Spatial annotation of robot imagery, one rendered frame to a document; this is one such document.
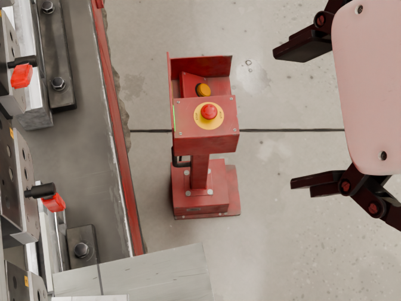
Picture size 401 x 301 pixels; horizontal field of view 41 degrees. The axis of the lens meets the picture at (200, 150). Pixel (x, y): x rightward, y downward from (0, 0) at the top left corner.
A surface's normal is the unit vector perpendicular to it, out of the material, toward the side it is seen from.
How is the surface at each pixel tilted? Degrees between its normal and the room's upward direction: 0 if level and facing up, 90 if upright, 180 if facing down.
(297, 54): 103
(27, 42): 0
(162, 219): 0
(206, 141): 90
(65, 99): 0
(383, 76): 58
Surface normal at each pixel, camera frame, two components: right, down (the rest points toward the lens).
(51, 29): 0.02, -0.37
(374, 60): -0.81, 0.00
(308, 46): 0.11, 0.98
